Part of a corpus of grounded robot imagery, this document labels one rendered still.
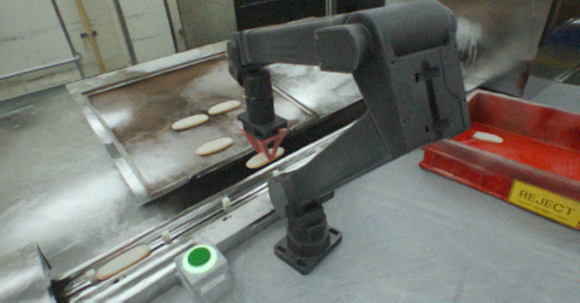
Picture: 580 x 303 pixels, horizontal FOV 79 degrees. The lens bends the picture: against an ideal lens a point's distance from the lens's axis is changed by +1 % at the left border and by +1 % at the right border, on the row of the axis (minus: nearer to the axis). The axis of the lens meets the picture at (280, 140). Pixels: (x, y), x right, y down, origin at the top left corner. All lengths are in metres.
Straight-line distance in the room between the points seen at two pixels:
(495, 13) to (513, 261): 0.75
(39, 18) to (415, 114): 4.14
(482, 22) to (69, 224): 1.26
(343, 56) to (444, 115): 0.10
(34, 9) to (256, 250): 3.82
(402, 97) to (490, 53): 1.01
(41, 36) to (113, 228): 3.57
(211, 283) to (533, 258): 0.58
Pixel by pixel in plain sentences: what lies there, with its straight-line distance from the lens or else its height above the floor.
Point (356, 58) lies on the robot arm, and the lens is 0.30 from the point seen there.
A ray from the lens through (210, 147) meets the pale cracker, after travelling 0.89.
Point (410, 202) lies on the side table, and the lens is 0.85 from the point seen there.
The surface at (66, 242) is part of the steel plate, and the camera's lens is 0.91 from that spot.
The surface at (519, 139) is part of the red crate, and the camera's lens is 1.15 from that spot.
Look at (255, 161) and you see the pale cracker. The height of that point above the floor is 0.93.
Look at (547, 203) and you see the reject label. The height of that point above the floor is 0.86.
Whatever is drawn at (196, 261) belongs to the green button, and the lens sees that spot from 0.63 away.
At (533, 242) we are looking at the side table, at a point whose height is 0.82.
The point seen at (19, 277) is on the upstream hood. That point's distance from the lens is 0.74.
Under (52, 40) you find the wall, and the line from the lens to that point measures 4.35.
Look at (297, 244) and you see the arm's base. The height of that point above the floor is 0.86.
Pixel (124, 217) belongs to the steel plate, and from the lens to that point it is 0.90.
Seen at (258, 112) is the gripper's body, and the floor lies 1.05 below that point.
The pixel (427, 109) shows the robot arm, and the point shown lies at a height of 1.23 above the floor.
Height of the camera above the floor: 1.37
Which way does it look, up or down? 32 degrees down
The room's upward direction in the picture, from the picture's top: 5 degrees counter-clockwise
